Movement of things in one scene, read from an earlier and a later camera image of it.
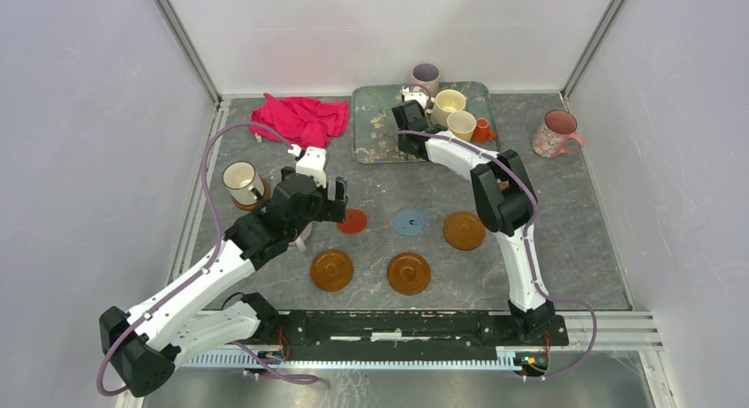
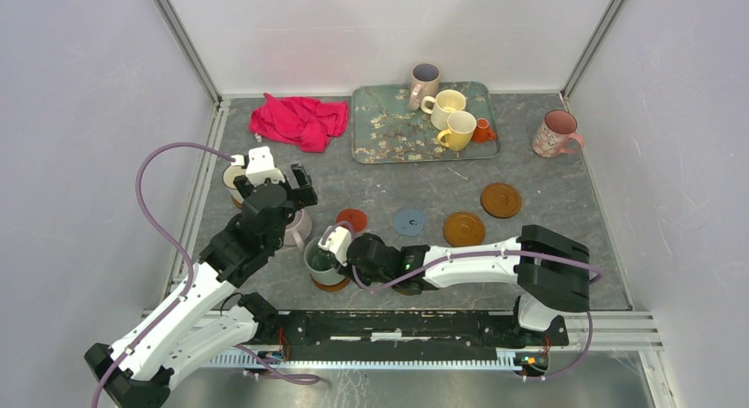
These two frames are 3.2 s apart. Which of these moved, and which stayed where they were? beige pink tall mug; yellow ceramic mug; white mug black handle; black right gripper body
Moved: black right gripper body
Stayed: beige pink tall mug; white mug black handle; yellow ceramic mug
